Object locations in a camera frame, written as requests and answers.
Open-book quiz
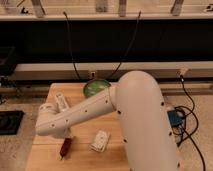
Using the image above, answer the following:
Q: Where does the dark red pepper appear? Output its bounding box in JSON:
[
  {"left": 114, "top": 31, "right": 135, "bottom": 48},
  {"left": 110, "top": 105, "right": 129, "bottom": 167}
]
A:
[{"left": 60, "top": 138, "right": 72, "bottom": 157}]

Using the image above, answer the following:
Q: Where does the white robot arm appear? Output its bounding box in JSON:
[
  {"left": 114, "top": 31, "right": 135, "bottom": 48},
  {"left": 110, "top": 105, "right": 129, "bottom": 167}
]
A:
[{"left": 35, "top": 71, "right": 180, "bottom": 171}]

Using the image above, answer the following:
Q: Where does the white rectangular box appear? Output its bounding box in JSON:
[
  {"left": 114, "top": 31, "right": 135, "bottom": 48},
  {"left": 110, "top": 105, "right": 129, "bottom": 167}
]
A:
[{"left": 90, "top": 130, "right": 110, "bottom": 152}]

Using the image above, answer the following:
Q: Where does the green bowl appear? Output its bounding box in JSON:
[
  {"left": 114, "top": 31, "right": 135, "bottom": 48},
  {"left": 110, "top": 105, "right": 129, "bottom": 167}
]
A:
[{"left": 83, "top": 79, "right": 111, "bottom": 98}]

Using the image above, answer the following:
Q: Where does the black floor mat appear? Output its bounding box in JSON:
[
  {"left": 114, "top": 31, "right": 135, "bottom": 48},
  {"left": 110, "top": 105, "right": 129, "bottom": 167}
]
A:
[{"left": 0, "top": 110, "right": 24, "bottom": 135}]

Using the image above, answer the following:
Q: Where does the blue device box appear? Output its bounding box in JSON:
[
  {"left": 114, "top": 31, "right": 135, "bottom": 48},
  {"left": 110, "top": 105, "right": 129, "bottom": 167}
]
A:
[{"left": 168, "top": 110, "right": 184, "bottom": 127}]

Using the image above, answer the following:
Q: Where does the black floor cable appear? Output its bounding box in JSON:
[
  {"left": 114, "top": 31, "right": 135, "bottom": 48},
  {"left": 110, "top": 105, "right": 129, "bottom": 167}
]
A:
[{"left": 172, "top": 74, "right": 208, "bottom": 171}]

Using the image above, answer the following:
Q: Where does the black cable loop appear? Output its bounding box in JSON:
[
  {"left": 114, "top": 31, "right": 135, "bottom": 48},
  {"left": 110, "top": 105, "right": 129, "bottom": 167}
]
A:
[{"left": 62, "top": 10, "right": 142, "bottom": 82}]

